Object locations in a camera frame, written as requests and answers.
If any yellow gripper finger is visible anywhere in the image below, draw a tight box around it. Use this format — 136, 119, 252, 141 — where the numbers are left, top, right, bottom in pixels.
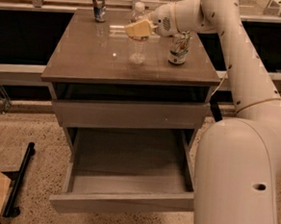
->
124, 19, 157, 37

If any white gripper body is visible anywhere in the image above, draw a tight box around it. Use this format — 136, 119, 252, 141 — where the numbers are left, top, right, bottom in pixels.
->
150, 3, 178, 37

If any clear plastic water bottle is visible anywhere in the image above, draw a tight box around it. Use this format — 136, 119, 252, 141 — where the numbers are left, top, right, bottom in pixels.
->
129, 1, 148, 64

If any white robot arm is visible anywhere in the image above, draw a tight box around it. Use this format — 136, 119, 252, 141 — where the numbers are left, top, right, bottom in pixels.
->
125, 0, 281, 224

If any grey drawer cabinet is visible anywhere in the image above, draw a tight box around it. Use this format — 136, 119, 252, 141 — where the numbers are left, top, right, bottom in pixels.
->
41, 10, 219, 144

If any closed grey drawer front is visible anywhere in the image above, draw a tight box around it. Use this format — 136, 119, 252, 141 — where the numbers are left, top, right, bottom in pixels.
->
52, 99, 210, 130

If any open grey drawer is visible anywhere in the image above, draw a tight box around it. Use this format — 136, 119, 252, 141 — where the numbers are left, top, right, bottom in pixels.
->
49, 128, 194, 213

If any white green soda can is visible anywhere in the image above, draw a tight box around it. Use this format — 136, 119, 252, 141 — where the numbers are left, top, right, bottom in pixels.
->
167, 32, 191, 64

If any blue silver soda can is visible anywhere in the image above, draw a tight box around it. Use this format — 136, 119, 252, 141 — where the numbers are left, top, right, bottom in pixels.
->
92, 0, 106, 23

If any black metal bar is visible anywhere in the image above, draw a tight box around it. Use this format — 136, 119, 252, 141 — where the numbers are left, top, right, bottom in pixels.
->
2, 142, 36, 218

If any white hanging cable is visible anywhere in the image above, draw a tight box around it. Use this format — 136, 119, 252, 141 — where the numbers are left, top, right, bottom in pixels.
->
210, 70, 229, 97

